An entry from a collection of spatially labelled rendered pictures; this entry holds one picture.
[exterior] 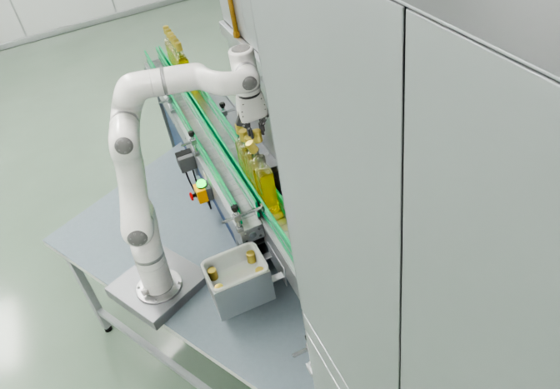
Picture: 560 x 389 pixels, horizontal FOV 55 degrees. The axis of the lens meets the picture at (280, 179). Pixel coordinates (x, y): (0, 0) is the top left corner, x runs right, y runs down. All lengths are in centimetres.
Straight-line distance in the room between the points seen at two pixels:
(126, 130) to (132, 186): 24
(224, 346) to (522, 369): 173
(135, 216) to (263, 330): 65
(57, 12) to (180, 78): 609
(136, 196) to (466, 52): 168
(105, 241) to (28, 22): 539
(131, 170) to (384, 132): 148
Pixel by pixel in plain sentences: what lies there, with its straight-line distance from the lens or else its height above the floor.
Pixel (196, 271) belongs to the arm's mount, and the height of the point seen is 79.
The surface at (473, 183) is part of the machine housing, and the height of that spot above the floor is 220.
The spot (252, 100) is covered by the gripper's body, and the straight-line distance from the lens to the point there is 182.
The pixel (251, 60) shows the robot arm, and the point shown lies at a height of 171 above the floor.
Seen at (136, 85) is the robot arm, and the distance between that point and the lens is 175.
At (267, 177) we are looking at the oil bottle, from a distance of 200.
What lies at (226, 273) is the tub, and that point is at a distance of 208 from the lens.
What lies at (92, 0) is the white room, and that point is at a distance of 776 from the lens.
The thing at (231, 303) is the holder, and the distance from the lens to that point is 201.
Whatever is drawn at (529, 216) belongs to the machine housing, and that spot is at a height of 221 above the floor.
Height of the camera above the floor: 244
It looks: 38 degrees down
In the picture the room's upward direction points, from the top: 9 degrees counter-clockwise
